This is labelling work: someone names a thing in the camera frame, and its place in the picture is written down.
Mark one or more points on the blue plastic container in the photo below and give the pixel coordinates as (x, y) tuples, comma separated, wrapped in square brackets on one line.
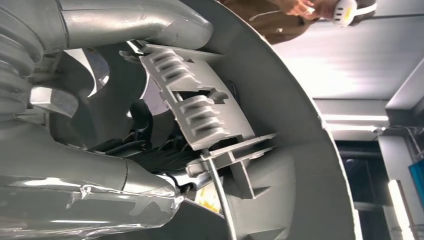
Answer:
[(417, 185)]

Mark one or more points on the person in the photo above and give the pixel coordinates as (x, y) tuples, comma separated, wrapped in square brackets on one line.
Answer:
[(265, 23)]

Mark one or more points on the white headset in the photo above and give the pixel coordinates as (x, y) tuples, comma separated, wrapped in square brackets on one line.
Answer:
[(344, 11)]

